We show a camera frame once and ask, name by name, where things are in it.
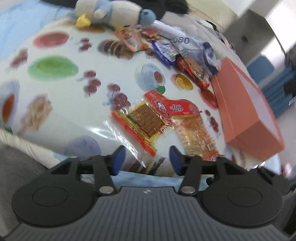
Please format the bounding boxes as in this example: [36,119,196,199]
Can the red brown snack packet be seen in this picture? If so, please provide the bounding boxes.
[176,55,209,89]

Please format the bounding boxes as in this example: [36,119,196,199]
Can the blue clear plastic bag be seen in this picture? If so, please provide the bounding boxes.
[171,27,221,76]

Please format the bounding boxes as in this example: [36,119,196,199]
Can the small red orange packet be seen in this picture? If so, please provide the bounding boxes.
[140,29,162,42]

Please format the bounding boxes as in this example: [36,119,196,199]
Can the white cylindrical tube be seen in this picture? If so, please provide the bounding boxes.
[151,20,191,44]

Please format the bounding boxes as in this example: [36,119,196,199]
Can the orange spicy strip snack bag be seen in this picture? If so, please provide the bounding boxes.
[164,99,219,161]

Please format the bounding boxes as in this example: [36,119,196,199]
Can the penguin plush toy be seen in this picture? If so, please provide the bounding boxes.
[74,1,157,28]

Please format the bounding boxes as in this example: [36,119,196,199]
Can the orange clear snack packet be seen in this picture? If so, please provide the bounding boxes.
[114,27,149,53]

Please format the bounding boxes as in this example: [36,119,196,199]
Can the brown tofu snack packet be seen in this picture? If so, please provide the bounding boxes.
[111,90,174,157]

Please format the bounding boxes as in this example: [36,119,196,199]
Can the blue white snack packet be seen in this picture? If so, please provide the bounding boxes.
[152,40,179,66]

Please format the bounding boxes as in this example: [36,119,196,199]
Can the fruit print tablecloth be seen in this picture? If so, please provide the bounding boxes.
[1,19,280,176]

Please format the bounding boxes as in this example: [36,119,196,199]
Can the pink cardboard box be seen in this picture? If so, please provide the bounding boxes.
[211,58,285,161]

